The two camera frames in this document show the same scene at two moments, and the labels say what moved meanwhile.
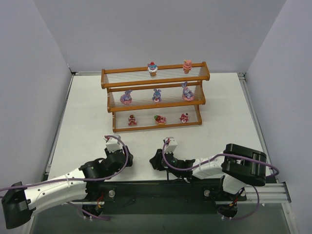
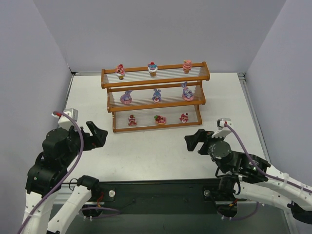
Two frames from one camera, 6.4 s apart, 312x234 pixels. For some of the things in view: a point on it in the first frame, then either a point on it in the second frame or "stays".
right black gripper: (156, 160) to (203, 142)
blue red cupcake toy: (152, 68) stays
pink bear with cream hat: (184, 118) stays
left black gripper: (127, 157) to (86, 139)
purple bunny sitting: (188, 95) stays
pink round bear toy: (187, 66) stays
